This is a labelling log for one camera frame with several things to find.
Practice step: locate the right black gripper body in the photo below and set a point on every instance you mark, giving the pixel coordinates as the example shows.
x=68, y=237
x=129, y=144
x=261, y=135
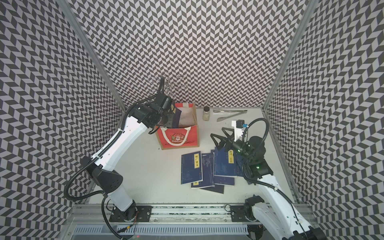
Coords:
x=240, y=147

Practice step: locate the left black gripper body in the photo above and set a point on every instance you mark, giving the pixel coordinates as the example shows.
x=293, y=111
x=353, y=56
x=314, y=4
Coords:
x=163, y=120

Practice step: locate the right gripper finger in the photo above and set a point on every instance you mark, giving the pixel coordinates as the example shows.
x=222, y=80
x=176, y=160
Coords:
x=219, y=141
x=229, y=133

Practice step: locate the blue book sideways yellow label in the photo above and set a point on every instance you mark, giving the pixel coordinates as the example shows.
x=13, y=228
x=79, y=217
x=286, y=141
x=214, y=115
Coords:
x=176, y=115

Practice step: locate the red burlap canvas bag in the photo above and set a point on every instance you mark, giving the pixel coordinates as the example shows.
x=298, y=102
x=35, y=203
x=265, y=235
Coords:
x=186, y=135

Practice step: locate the blue book map cover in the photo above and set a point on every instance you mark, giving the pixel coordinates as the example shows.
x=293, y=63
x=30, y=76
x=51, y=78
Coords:
x=208, y=175

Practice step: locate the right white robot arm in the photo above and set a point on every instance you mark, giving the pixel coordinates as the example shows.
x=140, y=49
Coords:
x=274, y=209

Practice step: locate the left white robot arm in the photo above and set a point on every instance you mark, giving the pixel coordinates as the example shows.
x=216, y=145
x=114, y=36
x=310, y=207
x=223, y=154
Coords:
x=101, y=165

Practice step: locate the metal tongs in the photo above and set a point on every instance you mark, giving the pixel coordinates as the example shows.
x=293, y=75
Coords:
x=228, y=114

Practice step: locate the small glass jar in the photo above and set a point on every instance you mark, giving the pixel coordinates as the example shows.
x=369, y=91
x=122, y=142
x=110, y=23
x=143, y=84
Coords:
x=206, y=113

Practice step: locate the dark blue bottom book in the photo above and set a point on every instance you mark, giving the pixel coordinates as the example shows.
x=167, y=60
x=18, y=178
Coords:
x=216, y=189

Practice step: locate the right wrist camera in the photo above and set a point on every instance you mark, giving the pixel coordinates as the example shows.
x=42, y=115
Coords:
x=239, y=128

